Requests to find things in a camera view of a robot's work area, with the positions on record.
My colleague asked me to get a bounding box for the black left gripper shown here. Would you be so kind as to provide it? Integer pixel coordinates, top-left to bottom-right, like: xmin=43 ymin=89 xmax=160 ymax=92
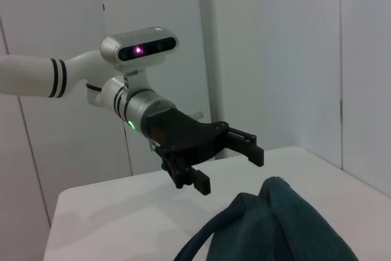
xmin=142 ymin=107 xmax=265 ymax=196

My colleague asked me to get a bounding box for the dark teal fabric lunch bag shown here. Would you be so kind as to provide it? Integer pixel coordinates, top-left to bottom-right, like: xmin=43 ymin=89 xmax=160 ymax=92
xmin=172 ymin=176 xmax=360 ymax=261

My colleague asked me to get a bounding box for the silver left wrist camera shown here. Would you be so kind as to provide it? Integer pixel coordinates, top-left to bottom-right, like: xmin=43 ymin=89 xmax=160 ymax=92
xmin=100 ymin=25 xmax=179 ymax=74

